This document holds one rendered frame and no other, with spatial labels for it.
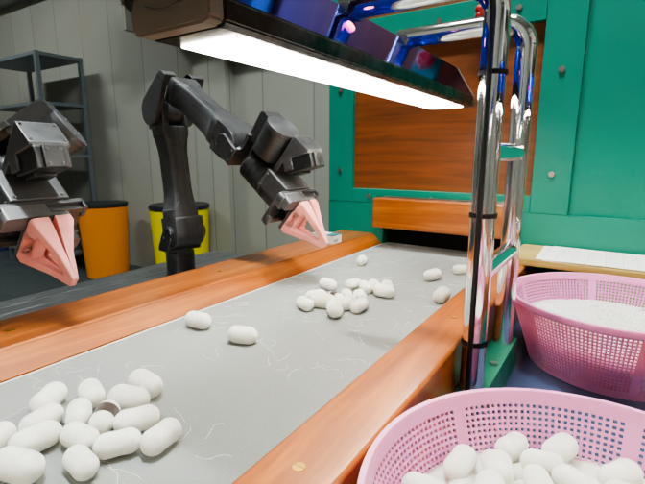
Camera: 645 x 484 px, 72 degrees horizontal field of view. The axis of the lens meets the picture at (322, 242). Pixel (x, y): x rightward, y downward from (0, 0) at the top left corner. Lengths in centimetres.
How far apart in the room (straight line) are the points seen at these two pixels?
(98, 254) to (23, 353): 330
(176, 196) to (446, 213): 58
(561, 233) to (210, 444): 80
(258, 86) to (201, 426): 280
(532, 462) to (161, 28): 40
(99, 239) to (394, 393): 352
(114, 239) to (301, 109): 184
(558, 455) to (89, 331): 48
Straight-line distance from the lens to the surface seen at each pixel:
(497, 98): 44
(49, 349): 57
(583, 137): 100
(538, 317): 63
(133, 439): 38
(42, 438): 41
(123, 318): 61
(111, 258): 385
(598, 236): 100
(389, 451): 34
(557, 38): 102
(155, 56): 387
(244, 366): 49
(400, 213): 102
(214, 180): 325
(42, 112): 66
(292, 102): 291
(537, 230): 101
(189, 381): 47
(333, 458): 32
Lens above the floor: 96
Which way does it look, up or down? 11 degrees down
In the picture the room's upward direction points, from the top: straight up
